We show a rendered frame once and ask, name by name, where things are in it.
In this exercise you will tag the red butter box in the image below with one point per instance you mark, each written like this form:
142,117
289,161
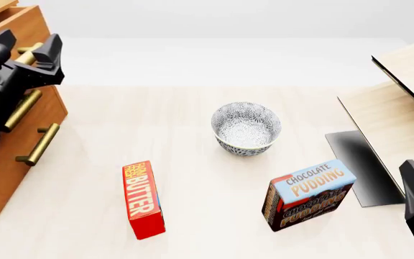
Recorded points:
140,189

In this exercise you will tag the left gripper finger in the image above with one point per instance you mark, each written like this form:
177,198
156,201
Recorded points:
5,37
50,54

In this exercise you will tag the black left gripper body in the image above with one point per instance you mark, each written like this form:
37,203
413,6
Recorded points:
31,76

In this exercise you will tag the closed wooden drawer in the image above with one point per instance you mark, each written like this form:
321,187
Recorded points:
35,106
7,186

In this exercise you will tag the pale wood panel stand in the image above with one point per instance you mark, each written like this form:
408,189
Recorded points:
390,116

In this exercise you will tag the chocolate pudding box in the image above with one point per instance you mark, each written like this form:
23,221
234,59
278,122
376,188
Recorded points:
311,194

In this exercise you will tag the grey patterned bowl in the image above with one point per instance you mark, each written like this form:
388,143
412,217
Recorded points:
246,129

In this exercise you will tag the open wooden drawer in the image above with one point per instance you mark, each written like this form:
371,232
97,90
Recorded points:
31,27

